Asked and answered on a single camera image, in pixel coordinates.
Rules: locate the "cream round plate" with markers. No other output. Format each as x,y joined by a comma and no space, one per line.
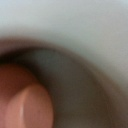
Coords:
78,49

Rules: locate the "pink pot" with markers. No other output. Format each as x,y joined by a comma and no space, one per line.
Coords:
24,102

